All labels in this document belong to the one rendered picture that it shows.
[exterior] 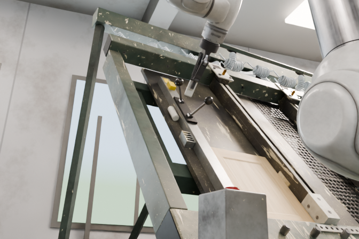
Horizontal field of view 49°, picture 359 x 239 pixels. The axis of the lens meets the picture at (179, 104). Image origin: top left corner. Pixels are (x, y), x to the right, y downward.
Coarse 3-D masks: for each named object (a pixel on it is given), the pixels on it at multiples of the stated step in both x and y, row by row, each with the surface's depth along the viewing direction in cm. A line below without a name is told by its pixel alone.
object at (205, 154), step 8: (160, 80) 195; (168, 80) 197; (160, 88) 193; (168, 88) 187; (168, 96) 183; (176, 96) 183; (176, 104) 175; (176, 112) 173; (184, 120) 165; (184, 128) 163; (192, 128) 160; (192, 136) 156; (200, 136) 157; (200, 144) 151; (208, 144) 153; (200, 152) 148; (208, 152) 148; (200, 160) 147; (208, 160) 142; (216, 160) 145; (208, 168) 141; (216, 168) 140; (208, 176) 140; (216, 176) 136; (224, 176) 137; (216, 184) 135; (224, 184) 133; (232, 184) 135
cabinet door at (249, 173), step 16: (224, 160) 152; (240, 160) 158; (256, 160) 164; (240, 176) 147; (256, 176) 152; (272, 176) 157; (256, 192) 142; (272, 192) 146; (288, 192) 151; (272, 208) 137; (288, 208) 141; (304, 208) 145
